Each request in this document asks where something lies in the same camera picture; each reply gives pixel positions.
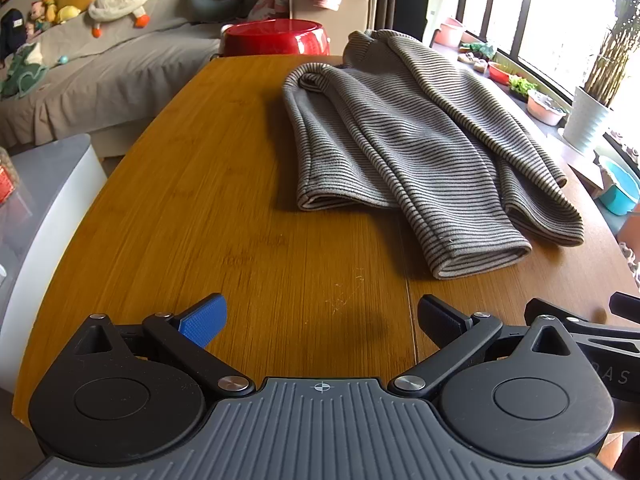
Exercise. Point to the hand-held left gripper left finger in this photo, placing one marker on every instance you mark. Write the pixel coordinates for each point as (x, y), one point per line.
(202, 317)

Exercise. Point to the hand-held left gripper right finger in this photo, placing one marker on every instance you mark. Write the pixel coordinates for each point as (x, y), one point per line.
(440, 321)

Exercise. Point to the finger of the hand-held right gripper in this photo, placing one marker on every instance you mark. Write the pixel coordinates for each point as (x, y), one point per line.
(600, 326)
(627, 305)

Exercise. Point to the grey striped sweater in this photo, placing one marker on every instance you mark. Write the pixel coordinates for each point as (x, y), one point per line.
(400, 150)

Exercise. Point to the teal basin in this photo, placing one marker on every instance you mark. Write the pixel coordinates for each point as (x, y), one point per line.
(620, 187)

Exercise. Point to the white ribbed plant pot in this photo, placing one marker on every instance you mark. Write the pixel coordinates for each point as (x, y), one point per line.
(587, 120)

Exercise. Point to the white storage cabinet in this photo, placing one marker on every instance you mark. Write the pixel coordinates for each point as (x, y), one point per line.
(45, 200)

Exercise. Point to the pink flower pot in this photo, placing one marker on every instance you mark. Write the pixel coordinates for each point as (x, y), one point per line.
(546, 109)

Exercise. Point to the red label jar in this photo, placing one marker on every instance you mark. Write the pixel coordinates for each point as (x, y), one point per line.
(6, 180)

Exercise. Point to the green plant tray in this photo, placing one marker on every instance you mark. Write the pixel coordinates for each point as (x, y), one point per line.
(522, 86)

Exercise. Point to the tall bamboo plant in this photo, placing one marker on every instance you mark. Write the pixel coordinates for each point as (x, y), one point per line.
(607, 60)

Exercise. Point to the grey covered sofa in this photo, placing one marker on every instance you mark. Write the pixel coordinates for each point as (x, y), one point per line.
(125, 75)

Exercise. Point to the red flower pot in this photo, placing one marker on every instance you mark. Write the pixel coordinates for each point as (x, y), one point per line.
(497, 72)

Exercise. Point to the pair of slippers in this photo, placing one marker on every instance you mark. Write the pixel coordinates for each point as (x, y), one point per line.
(474, 64)

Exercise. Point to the green plush toy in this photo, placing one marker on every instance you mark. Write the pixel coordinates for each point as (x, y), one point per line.
(480, 51)

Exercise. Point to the pink basin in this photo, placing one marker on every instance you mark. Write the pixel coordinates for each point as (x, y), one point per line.
(447, 32)

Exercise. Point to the green cloth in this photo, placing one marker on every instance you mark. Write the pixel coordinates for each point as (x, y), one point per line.
(22, 72)

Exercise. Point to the window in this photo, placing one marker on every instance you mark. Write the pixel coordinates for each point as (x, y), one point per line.
(550, 5)

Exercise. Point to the beige cabinet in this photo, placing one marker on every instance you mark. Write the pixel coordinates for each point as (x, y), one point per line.
(310, 25)

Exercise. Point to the yellow plush toy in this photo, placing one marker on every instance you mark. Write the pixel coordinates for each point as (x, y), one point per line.
(67, 14)

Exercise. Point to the black backpack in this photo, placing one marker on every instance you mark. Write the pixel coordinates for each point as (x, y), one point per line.
(11, 32)

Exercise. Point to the yellow doll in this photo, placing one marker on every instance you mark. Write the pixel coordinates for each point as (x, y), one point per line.
(50, 2)

